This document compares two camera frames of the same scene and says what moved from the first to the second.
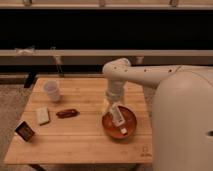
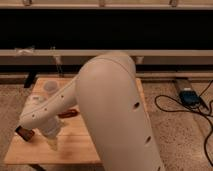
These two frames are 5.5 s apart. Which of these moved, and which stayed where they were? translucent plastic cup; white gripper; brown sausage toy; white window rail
Moved: white gripper
Stayed: brown sausage toy; white window rail; translucent plastic cup
